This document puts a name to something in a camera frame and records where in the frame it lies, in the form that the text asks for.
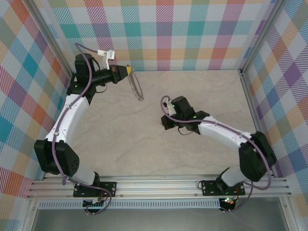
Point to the small circuit board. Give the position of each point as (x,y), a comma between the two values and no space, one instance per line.
(95,204)
(228,201)

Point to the aluminium corner post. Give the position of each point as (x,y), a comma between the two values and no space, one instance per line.
(262,36)
(51,36)

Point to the white camera bracket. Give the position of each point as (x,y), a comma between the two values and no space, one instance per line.
(170,109)
(106,63)

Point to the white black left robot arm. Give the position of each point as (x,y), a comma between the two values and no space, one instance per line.
(69,115)

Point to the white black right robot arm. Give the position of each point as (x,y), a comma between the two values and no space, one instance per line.
(221,132)

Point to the white left camera bracket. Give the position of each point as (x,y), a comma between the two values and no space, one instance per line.
(106,63)

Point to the white right camera bracket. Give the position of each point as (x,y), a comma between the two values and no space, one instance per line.
(170,109)

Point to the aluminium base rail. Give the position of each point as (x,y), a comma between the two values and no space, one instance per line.
(156,186)

